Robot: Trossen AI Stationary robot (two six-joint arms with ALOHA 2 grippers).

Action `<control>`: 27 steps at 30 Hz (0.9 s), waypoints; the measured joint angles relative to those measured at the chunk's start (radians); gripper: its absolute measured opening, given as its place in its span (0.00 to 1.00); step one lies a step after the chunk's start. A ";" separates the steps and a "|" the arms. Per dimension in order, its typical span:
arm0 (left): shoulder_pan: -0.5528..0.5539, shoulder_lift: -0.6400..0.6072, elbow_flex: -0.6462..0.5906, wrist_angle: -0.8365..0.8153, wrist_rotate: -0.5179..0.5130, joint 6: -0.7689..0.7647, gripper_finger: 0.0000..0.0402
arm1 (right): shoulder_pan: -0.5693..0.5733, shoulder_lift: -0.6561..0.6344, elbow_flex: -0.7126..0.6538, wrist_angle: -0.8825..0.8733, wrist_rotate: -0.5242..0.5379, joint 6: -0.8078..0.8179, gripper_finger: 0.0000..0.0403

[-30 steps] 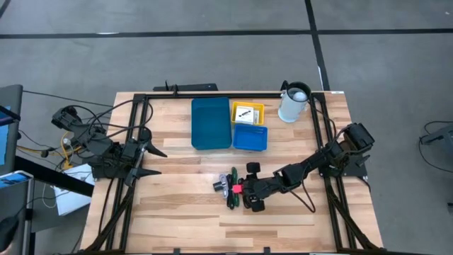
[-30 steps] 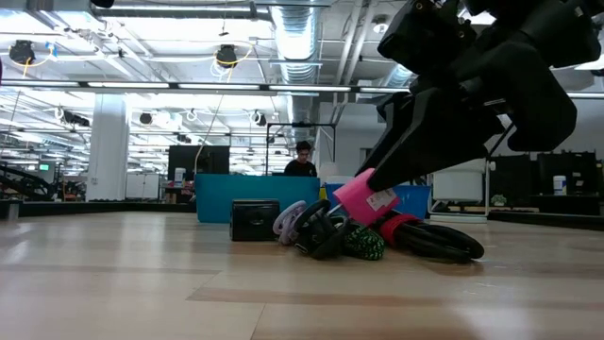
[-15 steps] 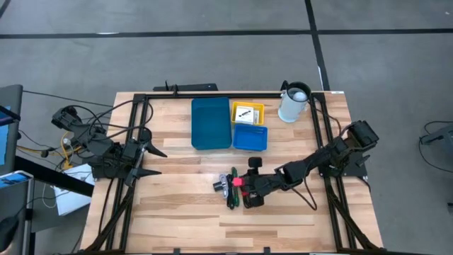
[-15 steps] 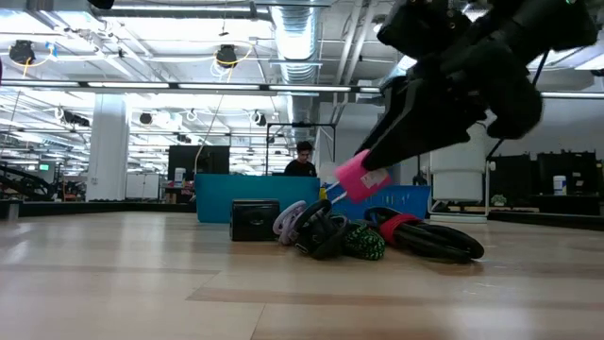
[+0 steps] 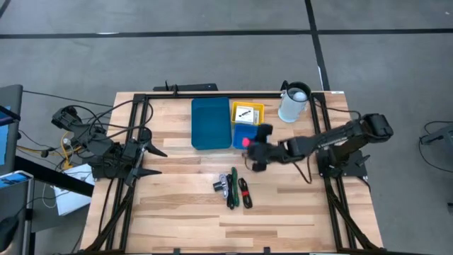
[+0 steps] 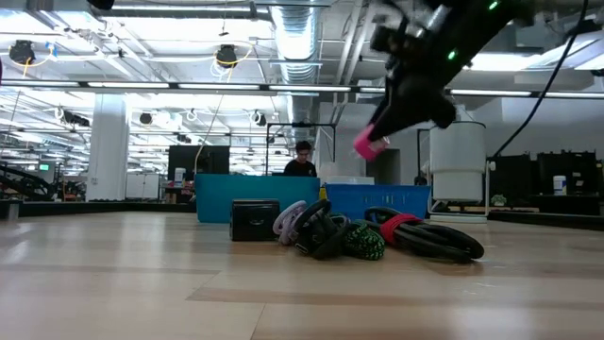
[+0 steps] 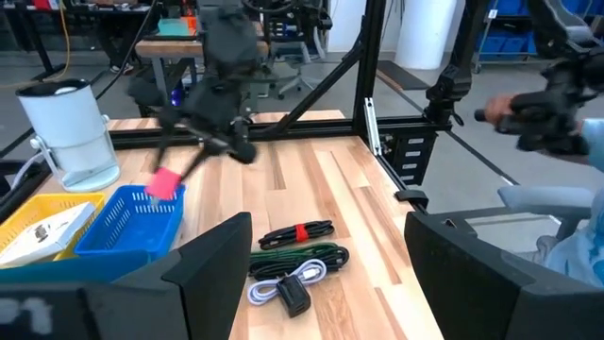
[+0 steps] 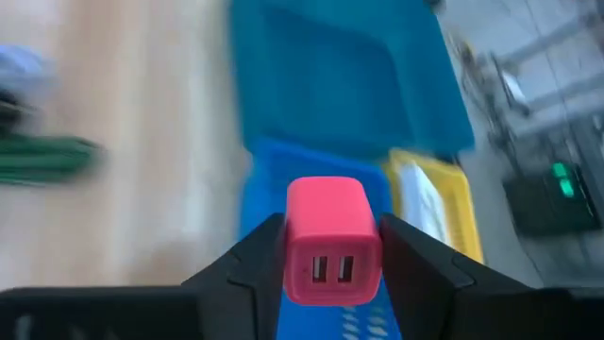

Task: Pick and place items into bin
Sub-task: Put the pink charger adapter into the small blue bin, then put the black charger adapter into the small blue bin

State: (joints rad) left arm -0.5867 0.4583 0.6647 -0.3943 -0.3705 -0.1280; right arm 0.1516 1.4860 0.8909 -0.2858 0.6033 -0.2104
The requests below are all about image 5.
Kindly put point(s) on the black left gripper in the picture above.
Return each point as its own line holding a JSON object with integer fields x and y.
{"x": 132, "y": 156}

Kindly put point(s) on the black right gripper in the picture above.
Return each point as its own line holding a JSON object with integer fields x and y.
{"x": 265, "y": 153}

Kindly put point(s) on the pink usb charger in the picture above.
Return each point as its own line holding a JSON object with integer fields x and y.
{"x": 245, "y": 142}

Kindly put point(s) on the white box with black print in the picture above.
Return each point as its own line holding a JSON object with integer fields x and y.
{"x": 244, "y": 114}

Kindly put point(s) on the black charger adapter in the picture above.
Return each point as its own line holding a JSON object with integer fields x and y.
{"x": 217, "y": 186}

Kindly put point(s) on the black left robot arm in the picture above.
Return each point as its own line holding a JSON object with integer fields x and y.
{"x": 88, "y": 136}

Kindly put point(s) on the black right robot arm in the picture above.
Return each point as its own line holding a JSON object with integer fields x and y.
{"x": 336, "y": 136}

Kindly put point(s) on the large teal plastic bin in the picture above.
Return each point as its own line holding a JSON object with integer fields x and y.
{"x": 210, "y": 124}

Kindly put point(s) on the small blue plastic basket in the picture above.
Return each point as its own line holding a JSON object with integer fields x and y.
{"x": 240, "y": 132}

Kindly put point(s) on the small yellow plastic basket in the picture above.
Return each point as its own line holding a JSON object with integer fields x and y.
{"x": 263, "y": 106}

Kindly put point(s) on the pale grey plastic pitcher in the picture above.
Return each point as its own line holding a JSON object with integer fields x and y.
{"x": 289, "y": 108}

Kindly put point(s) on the black device behind table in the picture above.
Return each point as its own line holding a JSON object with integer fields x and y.
{"x": 191, "y": 87}

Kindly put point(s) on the white box on floor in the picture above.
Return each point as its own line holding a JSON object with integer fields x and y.
{"x": 72, "y": 198}

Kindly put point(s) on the black floor beam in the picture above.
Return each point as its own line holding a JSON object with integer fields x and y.
{"x": 53, "y": 175}

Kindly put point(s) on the grey cart with blue top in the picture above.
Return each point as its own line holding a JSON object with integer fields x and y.
{"x": 14, "y": 198}

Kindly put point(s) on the grey cabinet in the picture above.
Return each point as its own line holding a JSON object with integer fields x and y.
{"x": 12, "y": 95}

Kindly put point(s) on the black rounded floor object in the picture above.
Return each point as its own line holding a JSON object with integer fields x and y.
{"x": 7, "y": 232}

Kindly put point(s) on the grey floor device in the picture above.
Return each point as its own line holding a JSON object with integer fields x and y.
{"x": 439, "y": 134}

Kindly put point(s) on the black aluminium frame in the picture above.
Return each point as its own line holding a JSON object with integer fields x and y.
{"x": 247, "y": 95}

